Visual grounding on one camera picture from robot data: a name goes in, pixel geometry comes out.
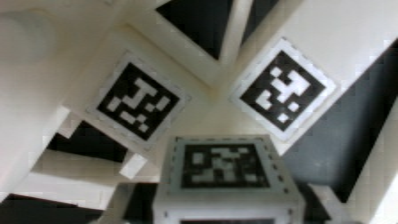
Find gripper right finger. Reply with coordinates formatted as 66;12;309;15
301;183;363;224

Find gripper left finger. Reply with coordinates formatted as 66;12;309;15
96;183;157;224

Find white tagged cube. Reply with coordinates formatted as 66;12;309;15
153;135;306;224

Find white chair back part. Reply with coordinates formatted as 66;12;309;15
0;0;398;180

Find white chair seat part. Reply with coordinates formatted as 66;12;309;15
0;106;160;209

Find white U-shaped obstacle frame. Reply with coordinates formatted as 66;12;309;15
345;109;398;224

